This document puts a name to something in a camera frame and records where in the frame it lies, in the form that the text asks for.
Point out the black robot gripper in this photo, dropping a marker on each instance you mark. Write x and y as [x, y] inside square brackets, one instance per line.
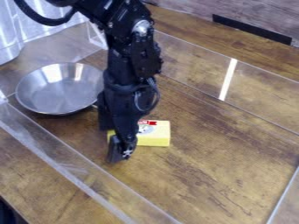
[122, 106]

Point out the yellow butter block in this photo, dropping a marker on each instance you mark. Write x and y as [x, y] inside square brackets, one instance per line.
[154, 133]

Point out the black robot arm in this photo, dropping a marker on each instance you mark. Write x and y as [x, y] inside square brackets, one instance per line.
[134, 62]

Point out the silver frying pan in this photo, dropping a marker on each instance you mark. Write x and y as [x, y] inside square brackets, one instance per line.
[60, 89]

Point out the white sheer curtain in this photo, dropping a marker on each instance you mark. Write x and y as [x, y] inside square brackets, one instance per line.
[18, 29]

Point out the black strip on table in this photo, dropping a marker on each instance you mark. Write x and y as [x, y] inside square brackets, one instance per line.
[252, 29]

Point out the clear acrylic front wall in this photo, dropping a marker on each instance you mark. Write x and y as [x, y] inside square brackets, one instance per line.
[111, 193]

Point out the clear acrylic wall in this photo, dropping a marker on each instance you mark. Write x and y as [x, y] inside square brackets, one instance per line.
[247, 87]
[111, 193]

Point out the clear acrylic corner bracket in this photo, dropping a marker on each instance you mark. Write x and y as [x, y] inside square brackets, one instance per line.
[96, 36]

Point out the clear acrylic back wall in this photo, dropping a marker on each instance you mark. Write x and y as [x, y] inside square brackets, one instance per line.
[247, 87]

